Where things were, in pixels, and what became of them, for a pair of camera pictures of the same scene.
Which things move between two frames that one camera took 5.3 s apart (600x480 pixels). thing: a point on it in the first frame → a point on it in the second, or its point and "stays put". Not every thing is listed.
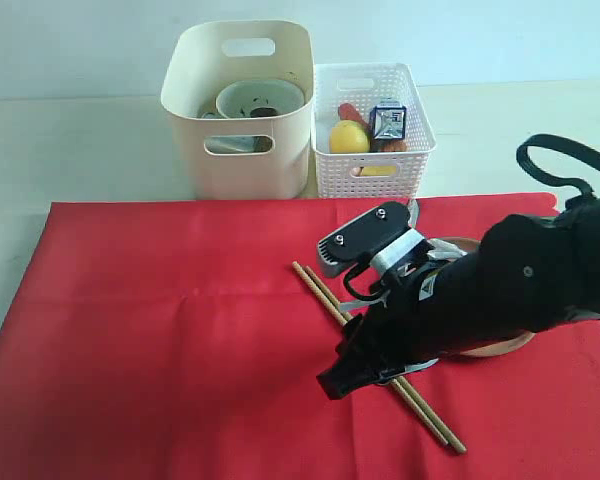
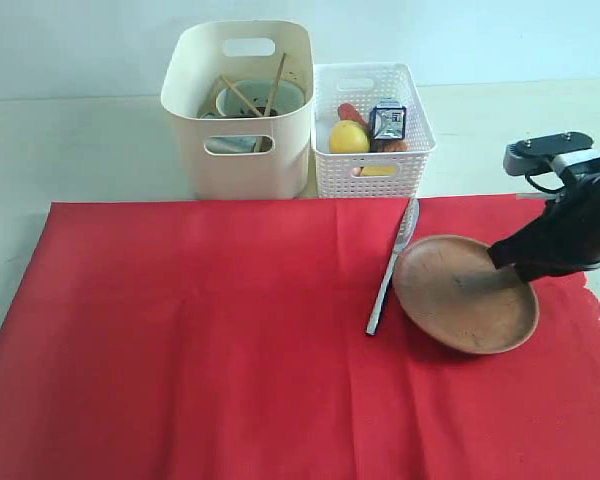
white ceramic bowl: [256, 99] stays put
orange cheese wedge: [378, 170] stays put
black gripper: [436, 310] → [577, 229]
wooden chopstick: [342, 320] → [240, 95]
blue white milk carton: [387, 120] stays put
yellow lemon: [349, 136] stays put
